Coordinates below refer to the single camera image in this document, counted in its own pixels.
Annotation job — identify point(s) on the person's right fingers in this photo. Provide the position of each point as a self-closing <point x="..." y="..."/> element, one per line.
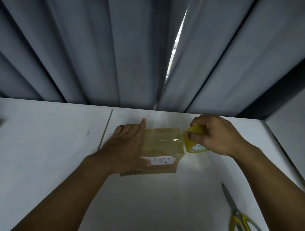
<point x="193" y="135"/>

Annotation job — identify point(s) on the person's right forearm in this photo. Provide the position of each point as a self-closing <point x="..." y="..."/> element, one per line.
<point x="269" y="188"/>

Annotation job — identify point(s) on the yellow packing tape roll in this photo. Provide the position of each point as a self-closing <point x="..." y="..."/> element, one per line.
<point x="193" y="142"/>

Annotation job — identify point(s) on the person's left middle finger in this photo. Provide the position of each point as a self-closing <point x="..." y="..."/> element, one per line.
<point x="134" y="129"/>

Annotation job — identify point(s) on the person's left forearm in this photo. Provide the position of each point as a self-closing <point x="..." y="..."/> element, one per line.
<point x="62" y="197"/>

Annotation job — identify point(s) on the person's left thumb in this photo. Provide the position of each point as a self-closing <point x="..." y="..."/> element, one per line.
<point x="143" y="162"/>

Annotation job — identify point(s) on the brown cardboard box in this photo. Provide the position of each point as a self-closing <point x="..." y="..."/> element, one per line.
<point x="162" y="147"/>

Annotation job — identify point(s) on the white label sticker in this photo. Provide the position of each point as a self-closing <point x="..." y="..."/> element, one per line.
<point x="162" y="160"/>

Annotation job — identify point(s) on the person's left hand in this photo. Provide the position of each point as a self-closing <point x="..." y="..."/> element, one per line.
<point x="121" y="150"/>

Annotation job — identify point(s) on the grey curtain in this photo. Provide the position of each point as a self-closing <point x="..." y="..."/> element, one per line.
<point x="133" y="52"/>

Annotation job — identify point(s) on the person's right hand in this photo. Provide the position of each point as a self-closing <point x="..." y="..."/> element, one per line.
<point x="218" y="136"/>

